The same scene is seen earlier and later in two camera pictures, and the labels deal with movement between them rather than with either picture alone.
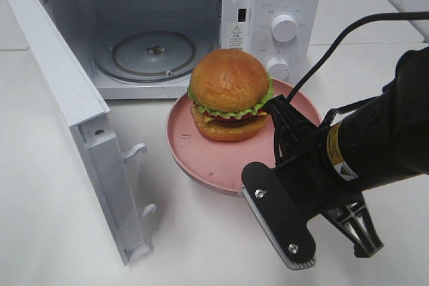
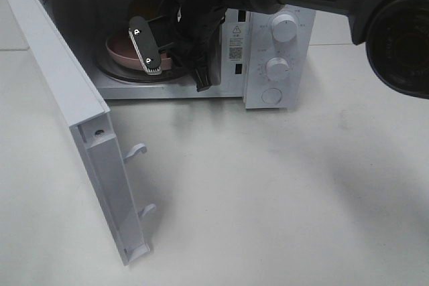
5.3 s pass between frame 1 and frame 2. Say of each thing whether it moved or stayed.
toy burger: moved
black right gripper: moved
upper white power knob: stayed
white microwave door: stayed
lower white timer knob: stayed
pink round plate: moved
